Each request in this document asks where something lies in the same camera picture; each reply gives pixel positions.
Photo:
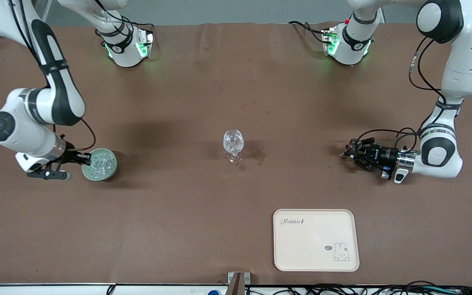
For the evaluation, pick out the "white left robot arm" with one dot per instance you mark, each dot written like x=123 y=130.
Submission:
x=465 y=61

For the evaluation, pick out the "clear ice cubes pile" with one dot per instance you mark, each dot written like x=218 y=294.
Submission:
x=103 y=167

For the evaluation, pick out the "grey metal clamp bracket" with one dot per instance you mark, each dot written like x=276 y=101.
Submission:
x=247 y=278

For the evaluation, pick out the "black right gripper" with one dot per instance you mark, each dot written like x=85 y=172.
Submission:
x=70 y=155

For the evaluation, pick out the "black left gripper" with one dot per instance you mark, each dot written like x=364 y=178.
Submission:
x=384 y=155

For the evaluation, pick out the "pale green ceramic bowl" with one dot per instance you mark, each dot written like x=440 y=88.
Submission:
x=111 y=173

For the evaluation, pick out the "brown table cover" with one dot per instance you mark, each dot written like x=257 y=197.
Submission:
x=158 y=205

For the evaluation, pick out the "steel double jigger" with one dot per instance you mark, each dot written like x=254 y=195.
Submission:
x=357 y=143

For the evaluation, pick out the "cream rabbit print tray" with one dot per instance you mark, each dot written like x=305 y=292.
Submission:
x=309 y=241

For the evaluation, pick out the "blue round cap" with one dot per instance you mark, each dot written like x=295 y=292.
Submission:
x=214 y=292

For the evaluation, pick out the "clear stemmed wine glass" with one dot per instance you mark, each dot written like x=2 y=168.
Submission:
x=233 y=141

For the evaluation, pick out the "brown vertical post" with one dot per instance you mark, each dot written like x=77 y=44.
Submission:
x=236 y=287

